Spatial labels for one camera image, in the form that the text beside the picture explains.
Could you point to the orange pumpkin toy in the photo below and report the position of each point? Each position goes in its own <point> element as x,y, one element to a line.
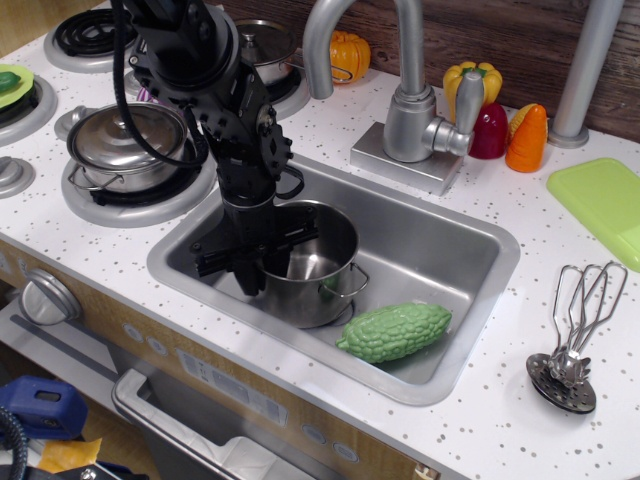
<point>350,57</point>

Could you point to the silver stove knob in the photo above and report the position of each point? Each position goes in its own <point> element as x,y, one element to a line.
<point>46,301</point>

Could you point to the tall steel pot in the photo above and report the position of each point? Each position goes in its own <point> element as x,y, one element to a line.
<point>322,278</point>

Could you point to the steel slotted spoon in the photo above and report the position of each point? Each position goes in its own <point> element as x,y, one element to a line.
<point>579,398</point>

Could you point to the red pepper toy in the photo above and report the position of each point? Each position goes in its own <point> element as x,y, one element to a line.
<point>490,133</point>

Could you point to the yellow bell pepper toy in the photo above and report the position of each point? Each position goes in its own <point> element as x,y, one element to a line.
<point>492,81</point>

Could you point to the steel wire fork utensil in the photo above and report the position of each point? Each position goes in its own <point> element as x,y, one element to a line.
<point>585,299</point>

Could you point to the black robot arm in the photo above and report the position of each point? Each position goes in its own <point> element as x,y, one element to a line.
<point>188,56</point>

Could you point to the black coil burner back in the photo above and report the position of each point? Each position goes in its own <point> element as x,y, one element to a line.
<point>83,43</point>

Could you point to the steel sink basin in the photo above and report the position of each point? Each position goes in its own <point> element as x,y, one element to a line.
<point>412,250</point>

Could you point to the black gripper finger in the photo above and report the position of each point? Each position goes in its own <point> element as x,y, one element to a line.
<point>249,276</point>
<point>276,263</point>

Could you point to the blue device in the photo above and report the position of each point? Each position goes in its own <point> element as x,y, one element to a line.
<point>46,409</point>

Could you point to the grey vertical pole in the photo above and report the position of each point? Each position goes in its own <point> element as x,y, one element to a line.
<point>567,128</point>

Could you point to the lidded steel pot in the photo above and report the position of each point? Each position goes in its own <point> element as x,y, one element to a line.
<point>107,157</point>

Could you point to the small steel pot back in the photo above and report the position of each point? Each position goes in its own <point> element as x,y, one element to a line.
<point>270,47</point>

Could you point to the green bitter melon toy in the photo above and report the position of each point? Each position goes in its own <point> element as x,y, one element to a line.
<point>394,332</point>

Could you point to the green cutting board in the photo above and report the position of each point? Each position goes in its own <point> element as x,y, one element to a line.
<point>603,195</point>

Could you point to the yellow corn toy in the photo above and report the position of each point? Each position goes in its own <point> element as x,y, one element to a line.
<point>523,129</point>

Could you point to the grey oven door handle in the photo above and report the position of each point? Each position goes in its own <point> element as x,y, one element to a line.
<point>179,452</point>

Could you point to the orange carrot toy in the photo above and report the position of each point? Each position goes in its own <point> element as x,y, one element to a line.
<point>530,159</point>

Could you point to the green plate with vegetable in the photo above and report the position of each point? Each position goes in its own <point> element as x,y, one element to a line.
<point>17,82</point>

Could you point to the silver toy faucet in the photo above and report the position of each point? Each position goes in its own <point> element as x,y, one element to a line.
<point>415,146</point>

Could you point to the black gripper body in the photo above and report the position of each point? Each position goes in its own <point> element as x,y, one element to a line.
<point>252,231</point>

